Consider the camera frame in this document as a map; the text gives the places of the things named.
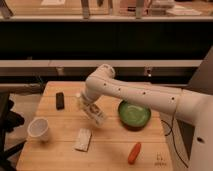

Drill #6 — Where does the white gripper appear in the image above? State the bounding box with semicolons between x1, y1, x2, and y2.
81;88;100;104

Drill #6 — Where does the clear plastic bottle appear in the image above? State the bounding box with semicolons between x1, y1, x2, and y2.
76;93;107;127

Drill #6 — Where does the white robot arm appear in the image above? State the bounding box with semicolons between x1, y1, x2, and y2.
82;64;213;171

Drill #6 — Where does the black rectangular block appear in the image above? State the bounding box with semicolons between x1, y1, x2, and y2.
56;92;64;110

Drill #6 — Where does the white sponge block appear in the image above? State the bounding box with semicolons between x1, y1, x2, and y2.
74;128;92;152

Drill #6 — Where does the green bowl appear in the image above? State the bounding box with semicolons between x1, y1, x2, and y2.
118;101;151;128

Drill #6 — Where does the white plastic cup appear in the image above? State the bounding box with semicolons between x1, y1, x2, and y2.
27;117;50;142

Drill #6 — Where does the orange carrot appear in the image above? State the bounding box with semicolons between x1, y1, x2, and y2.
128;142;141;164

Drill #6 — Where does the black chair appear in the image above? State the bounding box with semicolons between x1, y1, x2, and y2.
0;92;25;171

